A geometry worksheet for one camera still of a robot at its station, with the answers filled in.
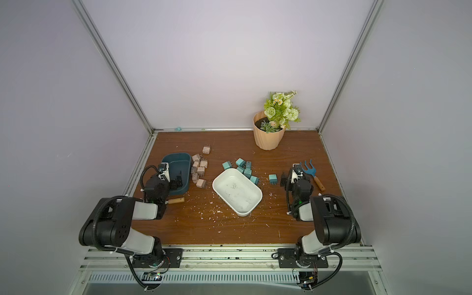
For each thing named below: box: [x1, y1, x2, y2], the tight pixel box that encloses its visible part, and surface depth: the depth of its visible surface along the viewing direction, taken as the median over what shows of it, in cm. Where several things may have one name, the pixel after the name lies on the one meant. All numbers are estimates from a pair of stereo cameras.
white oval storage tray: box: [212, 168, 264, 217], surface depth 94 cm
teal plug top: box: [235, 157, 246, 168], surface depth 104 cm
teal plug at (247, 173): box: [242, 168, 252, 180], surface depth 99 cm
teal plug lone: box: [268, 173, 278, 185], surface depth 97 cm
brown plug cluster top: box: [191, 153, 203, 162], surface depth 105 cm
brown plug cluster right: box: [199, 157, 208, 169], surface depth 105 cm
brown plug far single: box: [202, 144, 211, 155], surface depth 111 cm
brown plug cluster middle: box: [196, 166, 205, 177], surface depth 101 cm
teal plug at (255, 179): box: [249, 175, 261, 185], surface depth 96 cm
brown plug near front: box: [196, 178, 208, 189], surface depth 96 cm
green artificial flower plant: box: [259, 90, 302, 134], surface depth 94 cm
